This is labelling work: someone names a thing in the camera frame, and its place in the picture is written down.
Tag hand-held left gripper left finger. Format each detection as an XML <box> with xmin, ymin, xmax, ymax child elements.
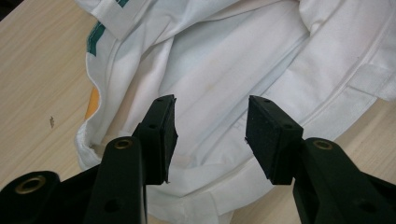
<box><xmin>132</xmin><ymin>93</ymin><xmax>179</xmax><ymax>186</ymax></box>

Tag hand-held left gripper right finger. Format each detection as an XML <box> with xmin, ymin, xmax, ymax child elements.
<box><xmin>245</xmin><ymin>94</ymin><xmax>304</xmax><ymax>186</ymax></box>

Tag white tote bag colour patches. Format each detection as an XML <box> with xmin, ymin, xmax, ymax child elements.
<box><xmin>74</xmin><ymin>0</ymin><xmax>396</xmax><ymax>224</ymax></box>

